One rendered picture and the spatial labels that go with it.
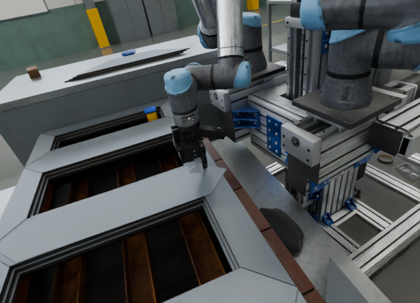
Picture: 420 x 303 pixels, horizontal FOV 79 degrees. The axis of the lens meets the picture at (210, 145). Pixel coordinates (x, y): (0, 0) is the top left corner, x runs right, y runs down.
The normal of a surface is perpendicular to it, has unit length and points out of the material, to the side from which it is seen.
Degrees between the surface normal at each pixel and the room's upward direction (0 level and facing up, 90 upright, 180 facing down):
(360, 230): 0
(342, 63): 90
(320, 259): 0
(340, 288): 0
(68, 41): 90
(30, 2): 90
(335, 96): 72
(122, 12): 90
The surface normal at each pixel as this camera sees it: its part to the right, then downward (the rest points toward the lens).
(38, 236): -0.15, -0.82
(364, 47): -0.59, 0.38
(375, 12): -0.56, 0.60
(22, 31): 0.47, 0.43
